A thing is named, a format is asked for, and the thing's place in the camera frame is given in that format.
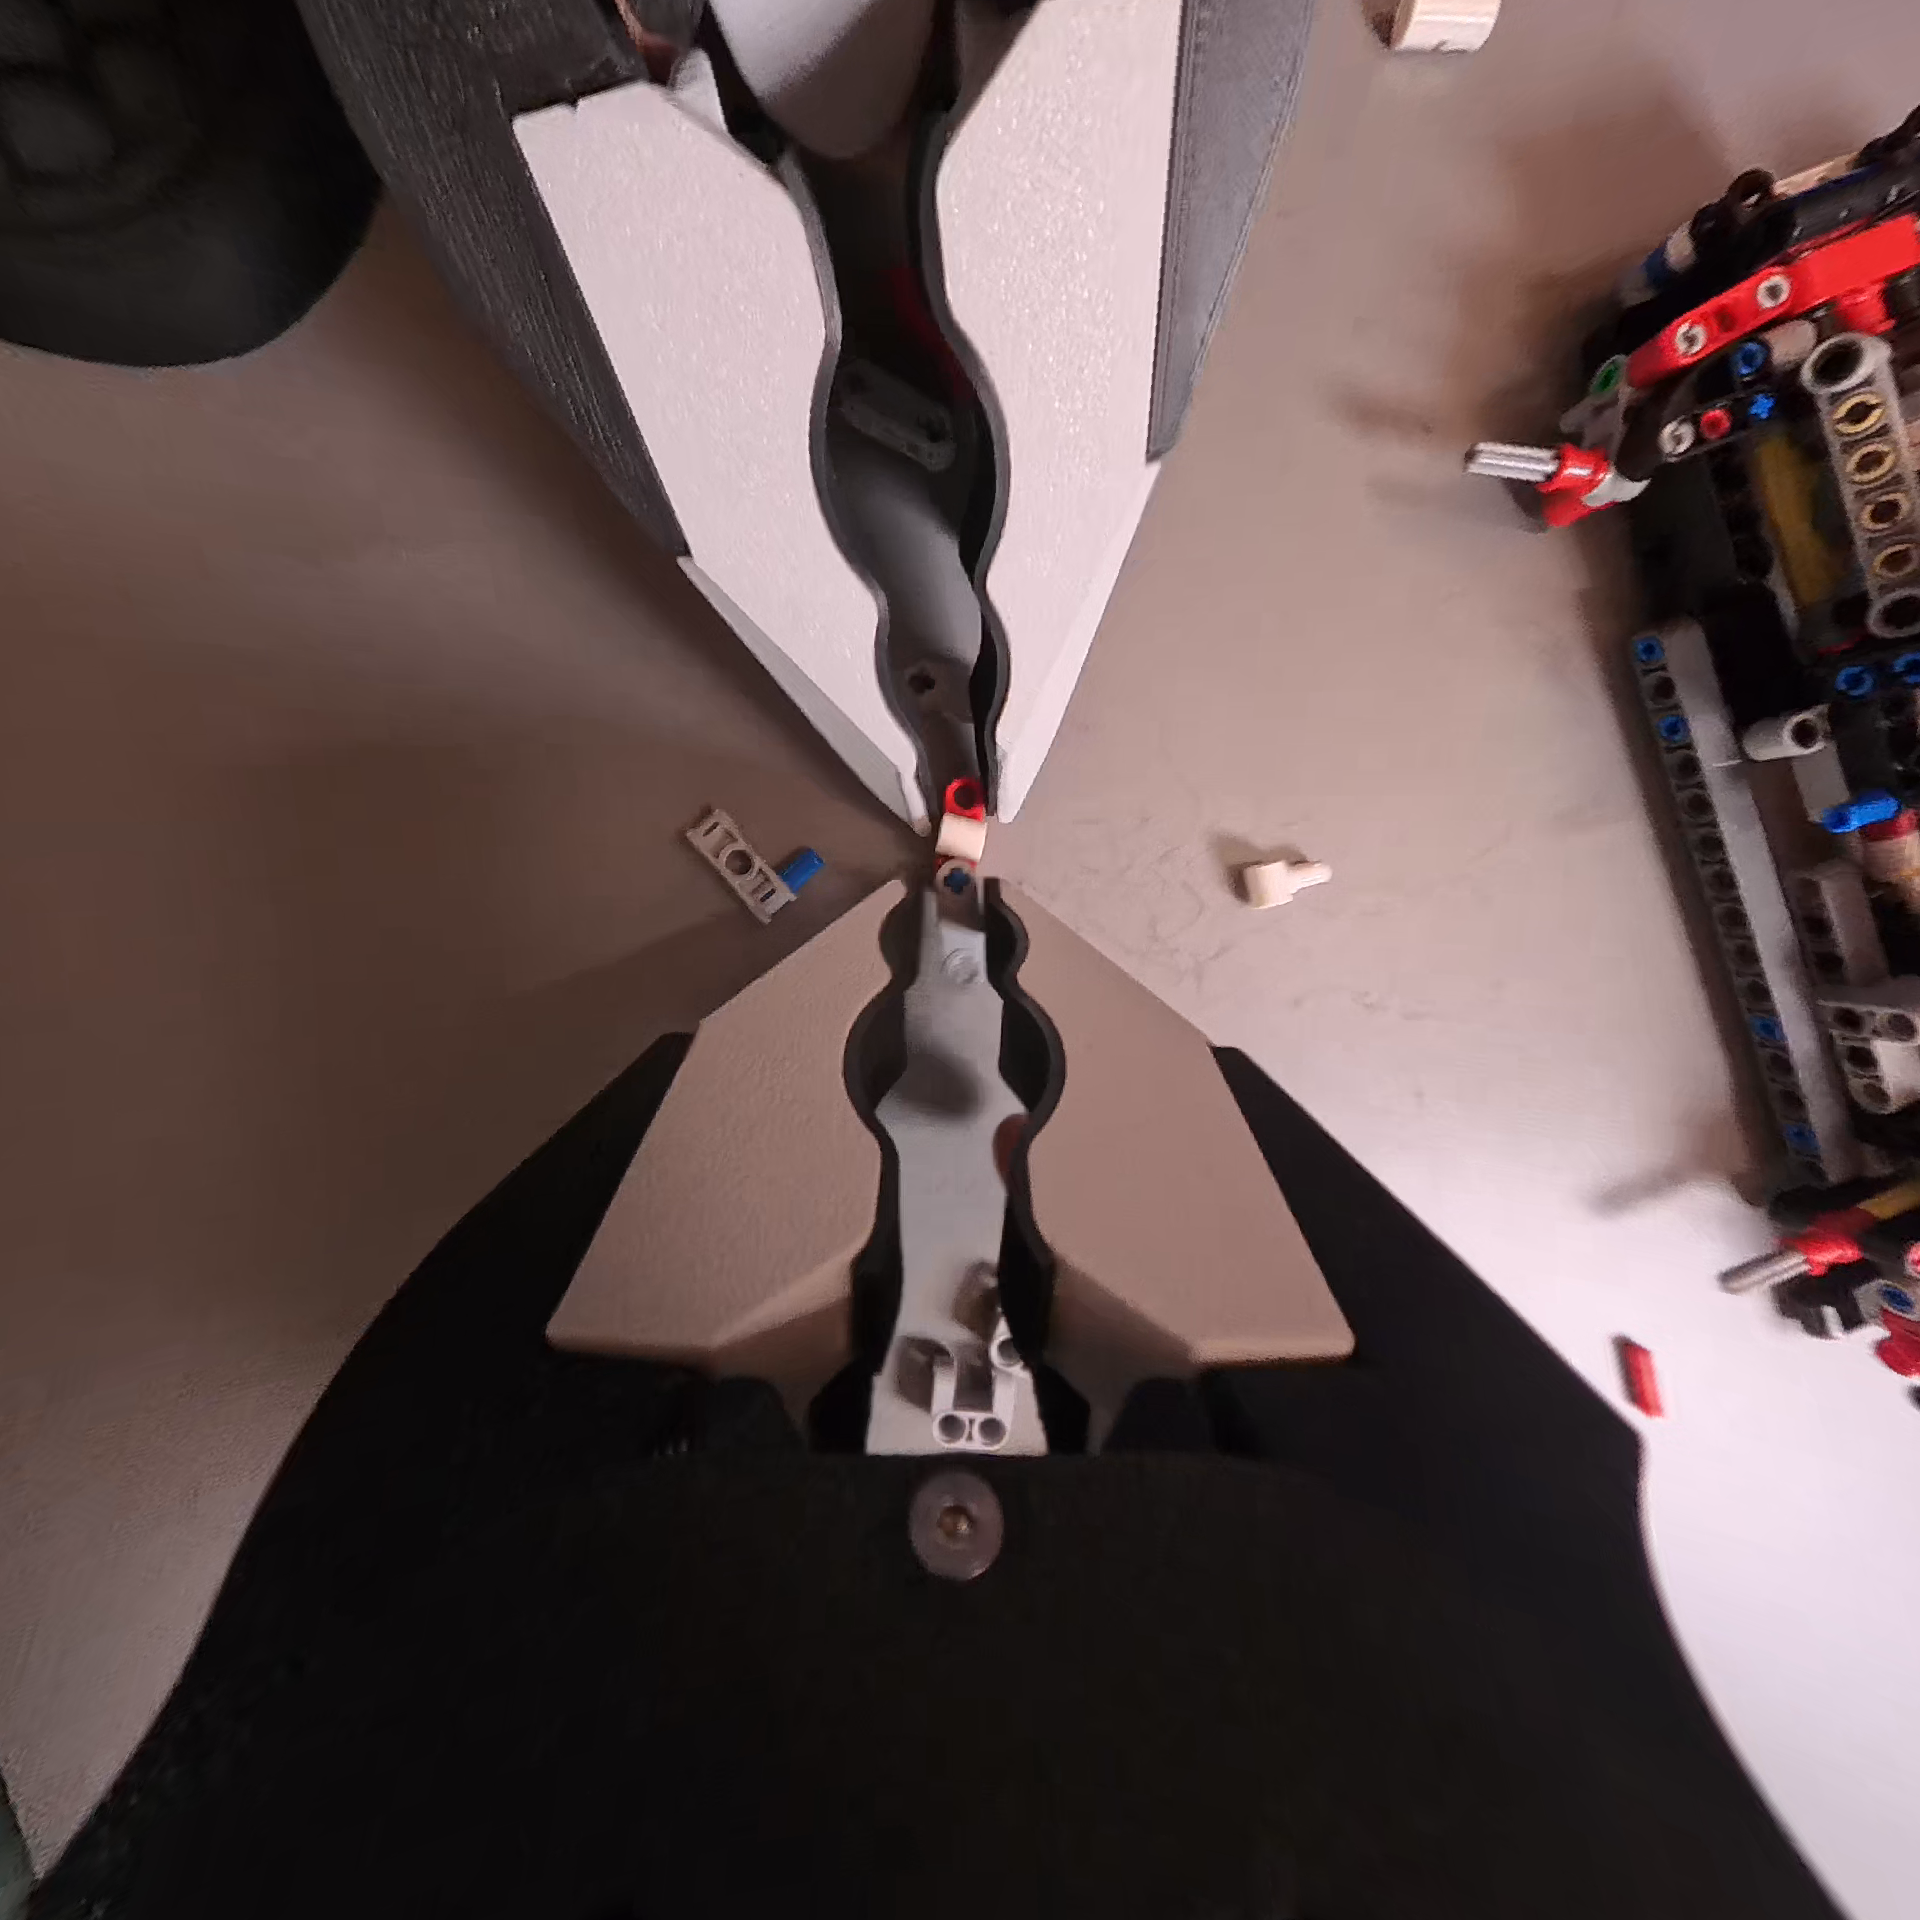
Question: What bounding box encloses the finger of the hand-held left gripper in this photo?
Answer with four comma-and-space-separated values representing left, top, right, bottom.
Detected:
511, 79, 940, 826
932, 0, 1185, 826

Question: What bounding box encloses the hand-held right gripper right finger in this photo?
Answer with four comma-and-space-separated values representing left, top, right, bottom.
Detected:
983, 881, 1356, 1418

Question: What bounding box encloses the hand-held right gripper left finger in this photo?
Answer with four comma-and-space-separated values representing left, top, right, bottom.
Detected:
544, 878, 921, 1418

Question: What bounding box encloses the black mesh cushion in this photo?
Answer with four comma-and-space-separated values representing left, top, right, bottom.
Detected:
0, 0, 384, 367

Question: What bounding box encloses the toy brick car chassis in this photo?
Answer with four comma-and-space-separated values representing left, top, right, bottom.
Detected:
1462, 104, 1920, 1412

